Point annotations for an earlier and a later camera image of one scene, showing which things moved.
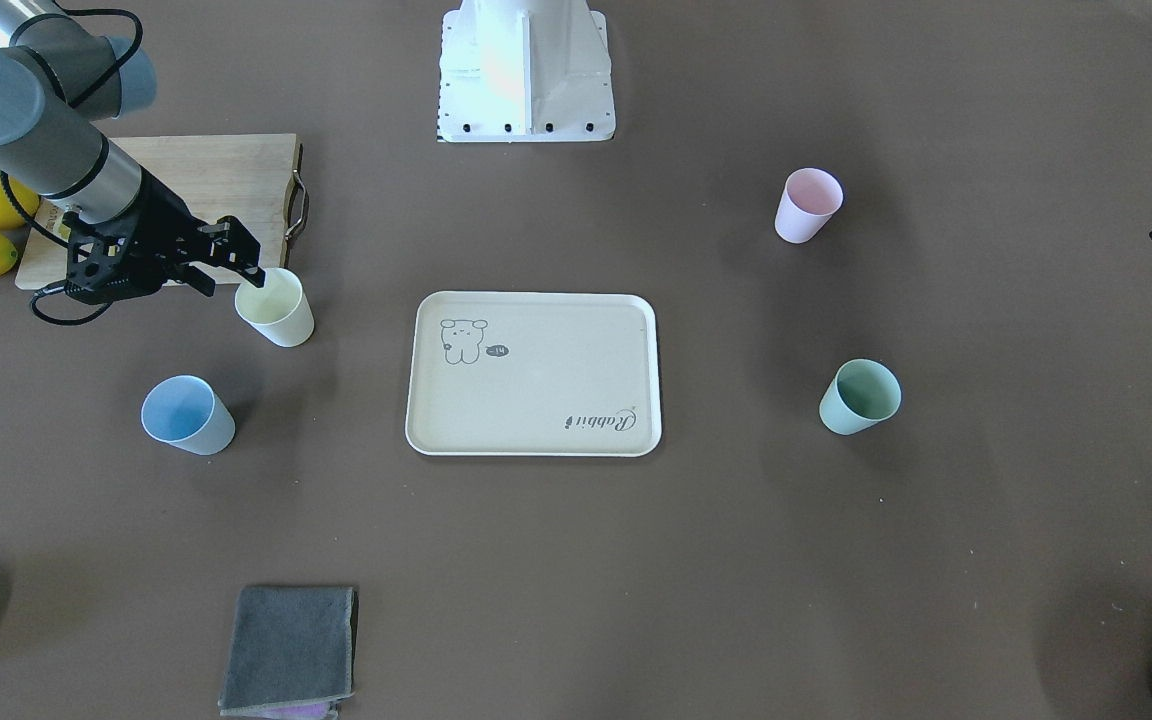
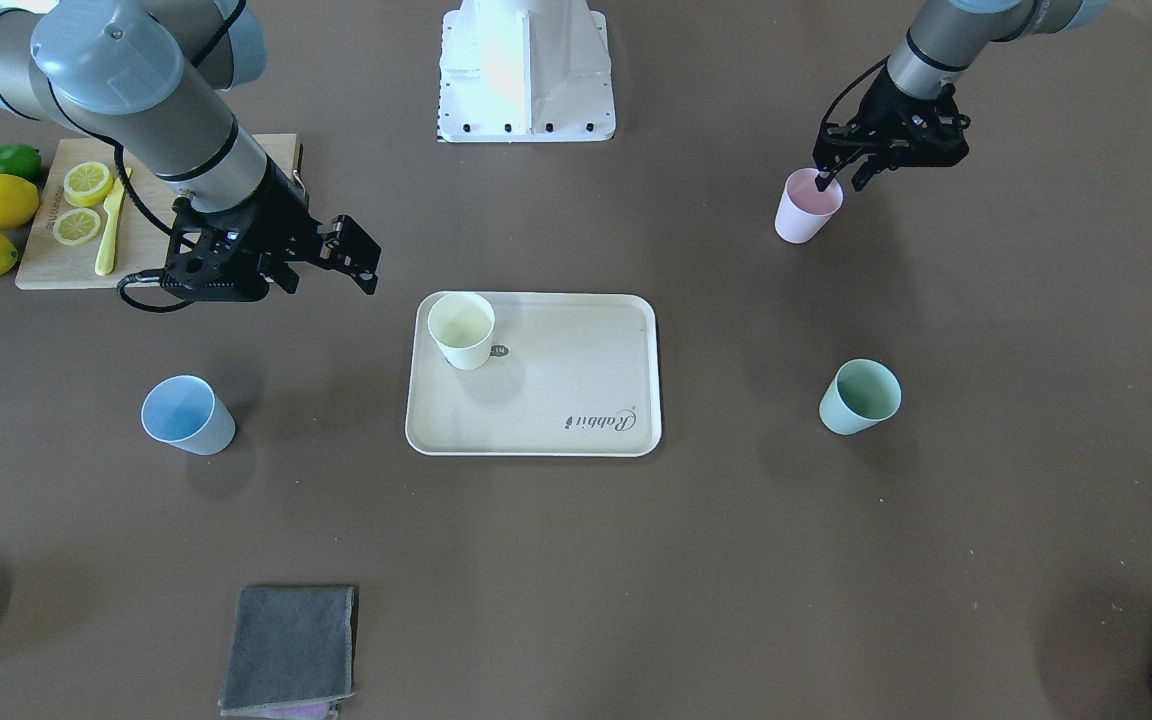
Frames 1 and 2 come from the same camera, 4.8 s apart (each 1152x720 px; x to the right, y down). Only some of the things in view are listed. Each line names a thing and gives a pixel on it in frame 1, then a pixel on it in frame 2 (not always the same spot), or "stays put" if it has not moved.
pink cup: x=809 y=199 stays put
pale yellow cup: x=279 y=311 -> x=462 y=324
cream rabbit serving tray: x=536 y=374 stays put
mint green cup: x=863 y=393 stays put
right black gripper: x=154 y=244 -> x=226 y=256
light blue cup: x=182 y=411 stays put
